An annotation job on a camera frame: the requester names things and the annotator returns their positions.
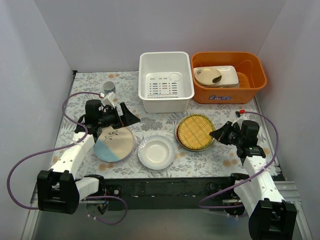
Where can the white plastic bin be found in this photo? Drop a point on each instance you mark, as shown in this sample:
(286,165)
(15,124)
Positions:
(168,61)

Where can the cream plate with flower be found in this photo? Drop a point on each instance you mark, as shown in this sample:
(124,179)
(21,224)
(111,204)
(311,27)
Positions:
(207,76)

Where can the grey ceramic cup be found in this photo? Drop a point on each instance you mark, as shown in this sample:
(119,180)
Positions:
(108,87)

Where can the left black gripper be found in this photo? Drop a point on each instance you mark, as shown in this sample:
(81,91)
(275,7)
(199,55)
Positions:
(120,116)

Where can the beige and blue plate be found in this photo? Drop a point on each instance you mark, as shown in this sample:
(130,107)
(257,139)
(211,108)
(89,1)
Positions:
(114,145)

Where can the white scalloped plate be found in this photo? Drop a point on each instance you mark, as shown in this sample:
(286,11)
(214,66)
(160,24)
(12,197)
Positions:
(156,152)

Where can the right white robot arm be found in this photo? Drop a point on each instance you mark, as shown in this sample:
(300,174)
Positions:
(270,216)

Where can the round woven bamboo mat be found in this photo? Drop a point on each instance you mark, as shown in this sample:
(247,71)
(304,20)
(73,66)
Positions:
(195,131)

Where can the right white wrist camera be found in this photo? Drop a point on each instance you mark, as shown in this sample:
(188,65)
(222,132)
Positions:
(239,118)

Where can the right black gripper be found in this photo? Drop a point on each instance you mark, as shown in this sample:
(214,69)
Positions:
(227,133)

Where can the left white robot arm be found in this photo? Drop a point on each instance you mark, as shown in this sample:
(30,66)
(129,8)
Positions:
(57,188)

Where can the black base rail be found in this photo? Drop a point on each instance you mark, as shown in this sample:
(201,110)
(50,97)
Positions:
(161,193)

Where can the white perforated drain tray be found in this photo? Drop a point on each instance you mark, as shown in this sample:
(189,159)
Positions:
(163,85)

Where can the orange plastic bin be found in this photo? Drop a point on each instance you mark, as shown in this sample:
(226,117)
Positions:
(249,70)

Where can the white rectangular dish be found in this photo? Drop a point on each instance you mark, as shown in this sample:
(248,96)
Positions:
(229,77)

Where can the floral table mat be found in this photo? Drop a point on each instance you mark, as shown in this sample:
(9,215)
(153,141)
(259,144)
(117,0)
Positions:
(217,161)

